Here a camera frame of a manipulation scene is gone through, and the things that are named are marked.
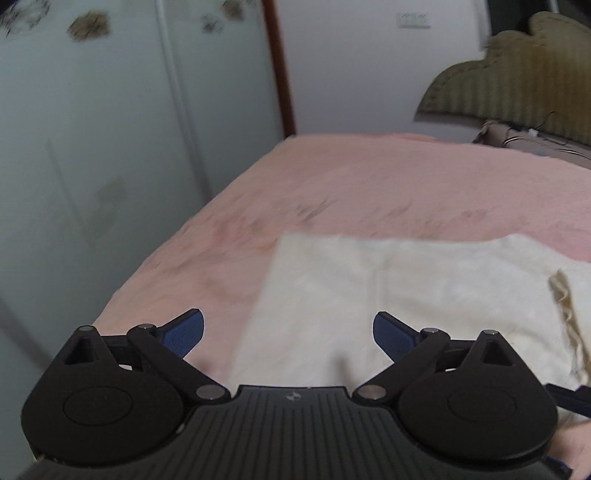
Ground white wall socket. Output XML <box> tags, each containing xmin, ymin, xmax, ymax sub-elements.
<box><xmin>397</xmin><ymin>12</ymin><xmax>431</xmax><ymax>29</ymax></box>

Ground cream white pants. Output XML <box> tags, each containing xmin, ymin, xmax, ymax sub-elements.
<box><xmin>228</xmin><ymin>234</ymin><xmax>590</xmax><ymax>389</ymax></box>

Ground pink bed blanket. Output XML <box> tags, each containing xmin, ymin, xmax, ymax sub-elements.
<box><xmin>95</xmin><ymin>135</ymin><xmax>590</xmax><ymax>389</ymax></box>

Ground frosted glass wardrobe door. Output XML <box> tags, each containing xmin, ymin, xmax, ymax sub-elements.
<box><xmin>1</xmin><ymin>1</ymin><xmax>283</xmax><ymax>479</ymax></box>

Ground striped grey mattress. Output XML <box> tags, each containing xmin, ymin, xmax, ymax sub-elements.
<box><xmin>473</xmin><ymin>120</ymin><xmax>591</xmax><ymax>170</ymax></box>

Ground brown wooden door frame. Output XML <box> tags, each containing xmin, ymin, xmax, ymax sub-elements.
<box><xmin>260</xmin><ymin>0</ymin><xmax>297</xmax><ymax>138</ymax></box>

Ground olive green headboard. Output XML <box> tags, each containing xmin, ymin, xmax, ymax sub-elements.
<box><xmin>418</xmin><ymin>12</ymin><xmax>590</xmax><ymax>145</ymax></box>

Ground dark window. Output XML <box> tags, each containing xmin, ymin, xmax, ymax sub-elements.
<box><xmin>485</xmin><ymin>0</ymin><xmax>590</xmax><ymax>36</ymax></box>

